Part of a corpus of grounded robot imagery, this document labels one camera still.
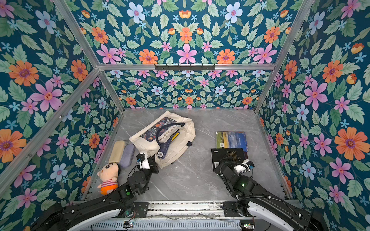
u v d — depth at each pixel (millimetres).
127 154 909
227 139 982
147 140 844
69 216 460
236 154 885
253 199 508
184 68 923
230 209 718
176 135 1032
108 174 784
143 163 663
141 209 737
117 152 913
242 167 643
